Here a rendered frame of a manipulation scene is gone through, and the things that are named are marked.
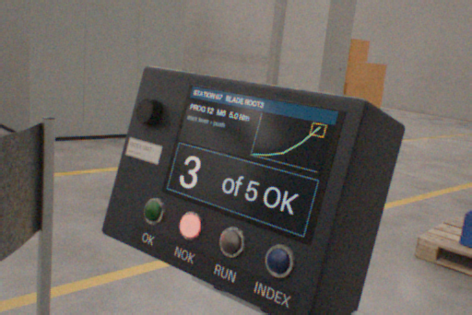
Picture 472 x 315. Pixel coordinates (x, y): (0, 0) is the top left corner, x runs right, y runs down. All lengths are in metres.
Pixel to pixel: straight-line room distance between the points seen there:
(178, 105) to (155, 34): 6.11
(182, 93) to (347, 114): 0.18
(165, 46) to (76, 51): 1.20
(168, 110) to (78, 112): 5.70
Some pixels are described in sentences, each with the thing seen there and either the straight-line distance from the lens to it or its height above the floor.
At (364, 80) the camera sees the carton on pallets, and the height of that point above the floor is 0.94.
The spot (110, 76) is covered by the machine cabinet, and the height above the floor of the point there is 0.77.
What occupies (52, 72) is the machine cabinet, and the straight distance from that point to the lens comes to 6.03.
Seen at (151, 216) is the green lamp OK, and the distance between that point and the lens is 0.50.
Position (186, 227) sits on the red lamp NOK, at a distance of 0.47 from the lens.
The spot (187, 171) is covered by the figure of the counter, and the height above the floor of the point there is 1.16.
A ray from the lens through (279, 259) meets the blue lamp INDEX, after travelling 0.41.
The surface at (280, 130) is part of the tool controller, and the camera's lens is 0.43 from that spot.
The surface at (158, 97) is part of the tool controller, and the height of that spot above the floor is 1.22.
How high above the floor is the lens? 1.28
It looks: 13 degrees down
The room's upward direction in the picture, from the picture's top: 6 degrees clockwise
